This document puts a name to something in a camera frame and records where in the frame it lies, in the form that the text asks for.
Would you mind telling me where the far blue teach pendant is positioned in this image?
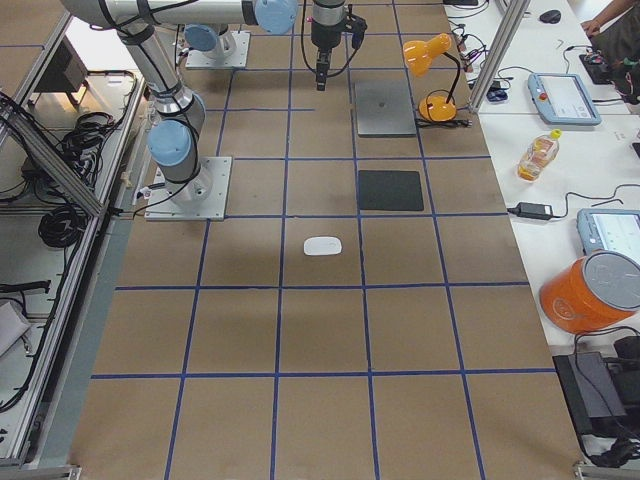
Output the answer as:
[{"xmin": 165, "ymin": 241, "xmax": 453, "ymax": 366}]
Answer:
[{"xmin": 527, "ymin": 73, "xmax": 601, "ymax": 126}]

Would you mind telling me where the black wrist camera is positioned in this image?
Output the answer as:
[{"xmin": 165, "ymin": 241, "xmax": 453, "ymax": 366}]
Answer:
[{"xmin": 345, "ymin": 13, "xmax": 367, "ymax": 51}]

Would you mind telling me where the near blue teach pendant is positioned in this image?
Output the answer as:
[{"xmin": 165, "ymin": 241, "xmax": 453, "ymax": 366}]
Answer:
[{"xmin": 576, "ymin": 208, "xmax": 640, "ymax": 263}]

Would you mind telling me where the black laptop on side table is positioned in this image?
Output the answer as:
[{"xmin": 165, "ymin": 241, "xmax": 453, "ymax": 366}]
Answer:
[{"xmin": 553, "ymin": 352, "xmax": 626, "ymax": 437}]

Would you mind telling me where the blue teach pendant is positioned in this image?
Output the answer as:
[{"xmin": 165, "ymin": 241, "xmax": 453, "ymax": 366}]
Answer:
[
  {"xmin": 527, "ymin": 73, "xmax": 601, "ymax": 126},
  {"xmin": 576, "ymin": 208, "xmax": 640, "ymax": 263}
]

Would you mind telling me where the grey blue-jointed far robot arm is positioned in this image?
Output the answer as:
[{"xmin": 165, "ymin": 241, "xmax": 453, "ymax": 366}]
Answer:
[{"xmin": 184, "ymin": 23, "xmax": 237, "ymax": 60}]

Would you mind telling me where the black mousepad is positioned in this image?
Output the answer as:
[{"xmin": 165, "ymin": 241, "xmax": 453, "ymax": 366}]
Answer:
[{"xmin": 358, "ymin": 170, "xmax": 424, "ymax": 211}]

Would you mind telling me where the grey blue-jointed near robot arm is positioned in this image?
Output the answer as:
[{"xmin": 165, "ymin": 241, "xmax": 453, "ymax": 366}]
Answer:
[{"xmin": 63, "ymin": 1, "xmax": 297, "ymax": 198}]

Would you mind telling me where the orange desk lamp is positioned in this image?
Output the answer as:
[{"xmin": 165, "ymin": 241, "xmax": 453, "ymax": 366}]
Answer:
[{"xmin": 402, "ymin": 33, "xmax": 461, "ymax": 123}]

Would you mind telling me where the aluminium frame post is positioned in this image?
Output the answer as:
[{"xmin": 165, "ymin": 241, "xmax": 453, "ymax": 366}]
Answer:
[{"xmin": 468, "ymin": 0, "xmax": 530, "ymax": 114}]

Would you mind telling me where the yellow oil bottle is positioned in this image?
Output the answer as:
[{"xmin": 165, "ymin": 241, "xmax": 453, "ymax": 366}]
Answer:
[{"xmin": 517, "ymin": 129, "xmax": 562, "ymax": 181}]

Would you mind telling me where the white computer mouse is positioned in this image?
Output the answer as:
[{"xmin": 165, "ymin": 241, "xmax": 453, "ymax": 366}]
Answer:
[{"xmin": 303, "ymin": 236, "xmax": 343, "ymax": 256}]

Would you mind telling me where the orange bucket with grey lid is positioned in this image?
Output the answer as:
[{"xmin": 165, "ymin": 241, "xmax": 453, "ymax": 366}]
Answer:
[{"xmin": 539, "ymin": 250, "xmax": 639, "ymax": 333}]

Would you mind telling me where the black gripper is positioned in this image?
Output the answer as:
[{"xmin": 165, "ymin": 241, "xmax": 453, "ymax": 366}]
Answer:
[{"xmin": 311, "ymin": 0, "xmax": 346, "ymax": 92}]

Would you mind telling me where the black computer mouse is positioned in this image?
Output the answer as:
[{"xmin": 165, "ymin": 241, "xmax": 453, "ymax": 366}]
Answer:
[{"xmin": 538, "ymin": 9, "xmax": 562, "ymax": 25}]

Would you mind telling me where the silver closed laptop notebook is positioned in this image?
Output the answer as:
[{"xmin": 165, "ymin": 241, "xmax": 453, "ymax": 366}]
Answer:
[{"xmin": 354, "ymin": 80, "xmax": 416, "ymax": 138}]

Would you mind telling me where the black power adapter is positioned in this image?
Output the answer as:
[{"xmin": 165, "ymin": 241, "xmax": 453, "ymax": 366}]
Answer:
[{"xmin": 514, "ymin": 202, "xmax": 554, "ymax": 220}]

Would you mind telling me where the person's hand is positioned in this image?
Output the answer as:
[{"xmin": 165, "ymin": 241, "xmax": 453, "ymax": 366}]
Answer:
[{"xmin": 581, "ymin": 19, "xmax": 601, "ymax": 38}]

